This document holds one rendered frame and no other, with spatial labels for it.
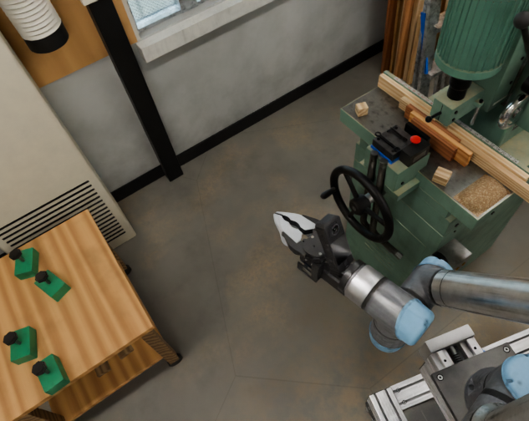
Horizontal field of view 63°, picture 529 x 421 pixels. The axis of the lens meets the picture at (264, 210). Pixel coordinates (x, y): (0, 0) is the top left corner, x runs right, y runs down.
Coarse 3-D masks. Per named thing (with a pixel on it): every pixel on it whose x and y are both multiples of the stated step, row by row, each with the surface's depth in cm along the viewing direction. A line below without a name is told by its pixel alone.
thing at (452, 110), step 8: (472, 88) 128; (480, 88) 128; (440, 96) 127; (472, 96) 126; (480, 96) 129; (440, 104) 127; (448, 104) 125; (456, 104) 125; (464, 104) 126; (472, 104) 130; (432, 112) 131; (448, 112) 126; (456, 112) 126; (464, 112) 130; (440, 120) 130; (448, 120) 128
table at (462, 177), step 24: (384, 96) 154; (360, 120) 148; (384, 120) 147; (408, 120) 146; (360, 168) 143; (432, 168) 134; (456, 168) 133; (480, 168) 132; (408, 192) 136; (432, 192) 133; (456, 192) 128; (456, 216) 130; (480, 216) 123
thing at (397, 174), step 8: (368, 152) 134; (368, 160) 137; (424, 160) 131; (376, 168) 135; (392, 168) 128; (400, 168) 128; (408, 168) 128; (416, 168) 132; (376, 176) 138; (392, 176) 130; (400, 176) 129; (408, 176) 132; (384, 184) 136; (392, 184) 132; (400, 184) 133
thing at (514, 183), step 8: (400, 104) 148; (416, 104) 144; (424, 112) 142; (448, 128) 137; (456, 136) 135; (464, 144) 133; (472, 152) 132; (480, 152) 131; (472, 160) 134; (480, 160) 131; (488, 160) 129; (488, 168) 130; (496, 168) 127; (504, 168) 127; (496, 176) 129; (504, 176) 126; (512, 176) 125; (504, 184) 128; (512, 184) 125; (520, 184) 123; (520, 192) 124; (528, 192) 122; (528, 200) 123
